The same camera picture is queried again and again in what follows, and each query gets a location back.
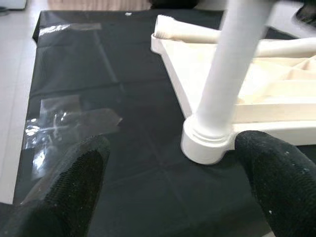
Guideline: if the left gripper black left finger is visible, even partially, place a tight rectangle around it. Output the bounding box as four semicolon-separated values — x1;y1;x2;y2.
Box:
0;135;111;237

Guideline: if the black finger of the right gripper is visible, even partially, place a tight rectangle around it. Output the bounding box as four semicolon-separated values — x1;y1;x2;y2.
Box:
295;2;316;27

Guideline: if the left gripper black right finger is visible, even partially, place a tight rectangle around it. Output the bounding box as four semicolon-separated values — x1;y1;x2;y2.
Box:
234;130;316;237

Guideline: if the white plastic children table top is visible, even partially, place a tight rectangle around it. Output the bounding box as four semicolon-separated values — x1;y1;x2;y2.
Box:
150;32;316;165

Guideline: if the clear tape cross patch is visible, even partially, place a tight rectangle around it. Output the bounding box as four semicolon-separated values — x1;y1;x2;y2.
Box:
23;95;124;183

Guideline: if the black tablecloth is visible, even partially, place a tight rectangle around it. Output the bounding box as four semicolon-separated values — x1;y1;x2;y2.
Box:
13;9;316;237

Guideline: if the clear tape strip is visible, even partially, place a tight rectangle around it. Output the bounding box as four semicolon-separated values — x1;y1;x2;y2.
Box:
39;22;102;34

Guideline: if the beige woven mat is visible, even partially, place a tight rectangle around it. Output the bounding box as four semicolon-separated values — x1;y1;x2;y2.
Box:
48;0;154;11

